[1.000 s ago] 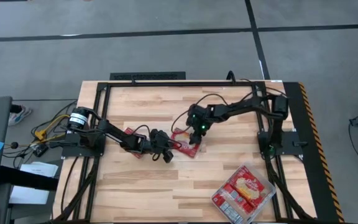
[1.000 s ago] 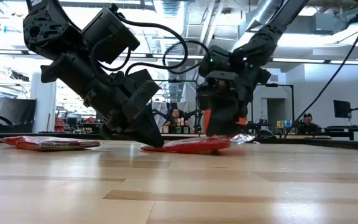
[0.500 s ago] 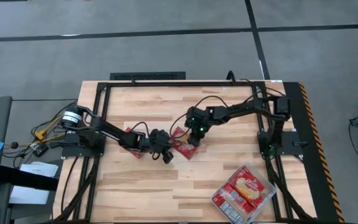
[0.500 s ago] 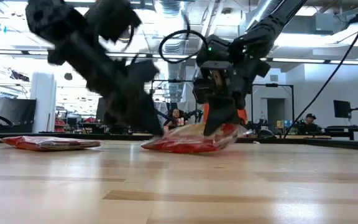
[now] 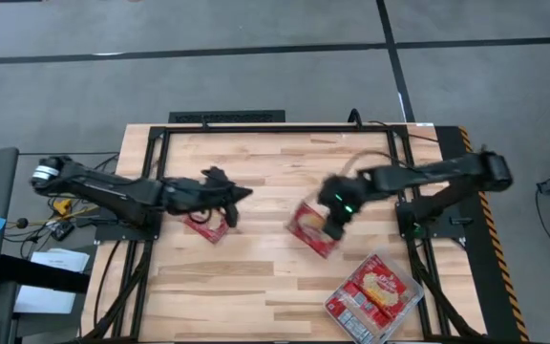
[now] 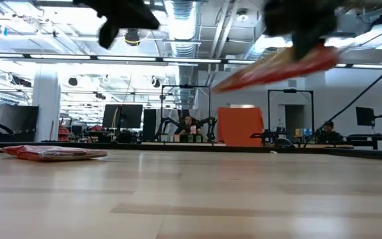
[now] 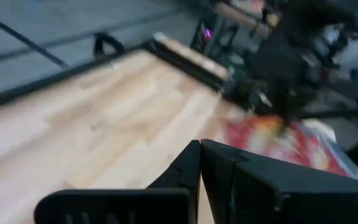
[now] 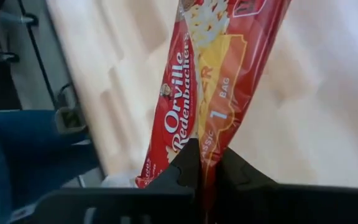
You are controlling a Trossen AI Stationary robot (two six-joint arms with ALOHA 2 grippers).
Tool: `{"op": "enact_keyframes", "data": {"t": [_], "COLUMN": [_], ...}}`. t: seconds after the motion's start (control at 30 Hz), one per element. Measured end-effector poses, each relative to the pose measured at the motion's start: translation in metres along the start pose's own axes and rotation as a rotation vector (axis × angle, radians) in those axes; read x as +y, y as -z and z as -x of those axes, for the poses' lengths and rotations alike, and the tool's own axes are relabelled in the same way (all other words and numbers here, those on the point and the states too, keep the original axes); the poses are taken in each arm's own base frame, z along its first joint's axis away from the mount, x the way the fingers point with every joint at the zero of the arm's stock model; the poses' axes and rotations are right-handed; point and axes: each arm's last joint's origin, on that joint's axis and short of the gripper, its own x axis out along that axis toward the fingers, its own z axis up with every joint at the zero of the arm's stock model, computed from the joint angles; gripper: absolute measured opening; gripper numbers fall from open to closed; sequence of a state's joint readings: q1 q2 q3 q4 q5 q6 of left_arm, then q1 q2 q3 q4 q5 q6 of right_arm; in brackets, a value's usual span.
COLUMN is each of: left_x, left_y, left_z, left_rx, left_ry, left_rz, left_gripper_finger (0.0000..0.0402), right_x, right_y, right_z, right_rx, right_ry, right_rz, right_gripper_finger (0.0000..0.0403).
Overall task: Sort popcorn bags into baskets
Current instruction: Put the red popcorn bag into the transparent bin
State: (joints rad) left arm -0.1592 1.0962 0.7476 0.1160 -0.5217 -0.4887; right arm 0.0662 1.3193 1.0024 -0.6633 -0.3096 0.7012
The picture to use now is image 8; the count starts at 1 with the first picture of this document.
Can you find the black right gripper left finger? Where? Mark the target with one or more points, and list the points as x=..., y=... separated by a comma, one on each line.
x=185, y=174

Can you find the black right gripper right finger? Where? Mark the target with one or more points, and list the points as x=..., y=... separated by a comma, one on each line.
x=241, y=186

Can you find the red butter popcorn bag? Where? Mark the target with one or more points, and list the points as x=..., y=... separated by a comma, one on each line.
x=216, y=77

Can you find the person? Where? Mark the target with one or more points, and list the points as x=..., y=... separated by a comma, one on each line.
x=17, y=161

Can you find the grey metal bracket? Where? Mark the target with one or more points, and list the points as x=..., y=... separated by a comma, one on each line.
x=59, y=123

